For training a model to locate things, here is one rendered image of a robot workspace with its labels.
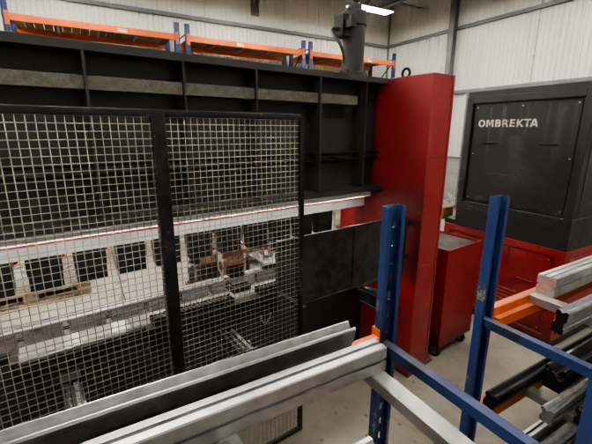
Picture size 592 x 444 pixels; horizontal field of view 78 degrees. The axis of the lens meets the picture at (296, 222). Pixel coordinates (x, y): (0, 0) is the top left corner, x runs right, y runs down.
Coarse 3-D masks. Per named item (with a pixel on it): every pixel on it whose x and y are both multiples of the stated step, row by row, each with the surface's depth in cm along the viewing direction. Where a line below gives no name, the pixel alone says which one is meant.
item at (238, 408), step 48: (336, 336) 82; (192, 384) 66; (240, 384) 73; (288, 384) 69; (336, 384) 76; (0, 432) 55; (48, 432) 55; (96, 432) 60; (144, 432) 58; (192, 432) 61
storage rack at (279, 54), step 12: (192, 36) 704; (192, 48) 793; (204, 48) 806; (216, 48) 808; (228, 48) 807; (240, 48) 804; (252, 48) 768; (264, 48) 781; (276, 48) 793; (288, 48) 807; (300, 48) 834; (276, 60) 894
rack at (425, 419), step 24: (384, 216) 89; (384, 240) 90; (384, 264) 91; (384, 288) 93; (384, 312) 95; (384, 336) 100; (408, 360) 91; (384, 384) 78; (432, 384) 85; (384, 408) 107; (408, 408) 72; (480, 408) 75; (384, 432) 108; (432, 432) 67; (456, 432) 66; (504, 432) 70
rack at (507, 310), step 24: (504, 216) 105; (480, 288) 109; (576, 288) 135; (480, 312) 110; (504, 312) 116; (528, 312) 120; (480, 336) 112; (504, 336) 106; (528, 336) 102; (480, 360) 118; (576, 360) 91; (480, 384) 118; (504, 408) 126
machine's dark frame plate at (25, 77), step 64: (0, 64) 151; (64, 64) 163; (128, 64) 178; (192, 64) 191; (256, 64) 204; (0, 128) 155; (64, 128) 168; (128, 128) 184; (192, 128) 202; (256, 128) 213; (320, 128) 240; (64, 192) 173; (128, 192) 190; (192, 192) 198; (320, 192) 250
